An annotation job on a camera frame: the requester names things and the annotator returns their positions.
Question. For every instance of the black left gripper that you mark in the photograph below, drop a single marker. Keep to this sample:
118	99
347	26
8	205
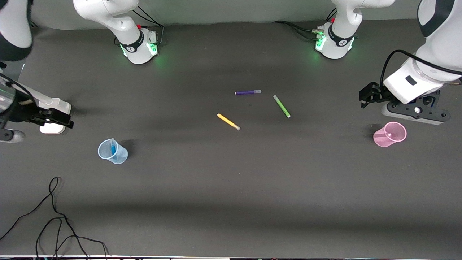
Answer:
375	93

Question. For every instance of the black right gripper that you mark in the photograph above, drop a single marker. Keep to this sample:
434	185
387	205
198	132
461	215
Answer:
22	112

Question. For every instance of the pink marker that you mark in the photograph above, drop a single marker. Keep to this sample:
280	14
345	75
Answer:
383	136

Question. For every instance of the blue marker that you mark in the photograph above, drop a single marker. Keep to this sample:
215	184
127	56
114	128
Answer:
113	148

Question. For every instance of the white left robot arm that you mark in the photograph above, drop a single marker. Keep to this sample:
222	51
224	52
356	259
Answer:
339	39

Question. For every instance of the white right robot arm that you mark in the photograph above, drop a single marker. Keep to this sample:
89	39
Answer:
119	21

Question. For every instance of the white stand with base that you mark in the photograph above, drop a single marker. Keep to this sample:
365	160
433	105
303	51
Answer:
57	104

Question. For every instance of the translucent pink cup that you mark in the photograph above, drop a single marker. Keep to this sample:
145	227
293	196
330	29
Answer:
380	141

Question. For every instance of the translucent blue cup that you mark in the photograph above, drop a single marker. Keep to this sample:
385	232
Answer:
121	157

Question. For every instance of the green marker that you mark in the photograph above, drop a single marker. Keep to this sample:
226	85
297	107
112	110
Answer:
281	106

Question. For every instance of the purple marker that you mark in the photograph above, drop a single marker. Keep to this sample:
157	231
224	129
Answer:
247	92

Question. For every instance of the yellow marker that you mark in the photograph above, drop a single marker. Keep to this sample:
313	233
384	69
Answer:
228	121

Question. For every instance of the dark grey table mat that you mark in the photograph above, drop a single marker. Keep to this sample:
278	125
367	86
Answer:
231	202

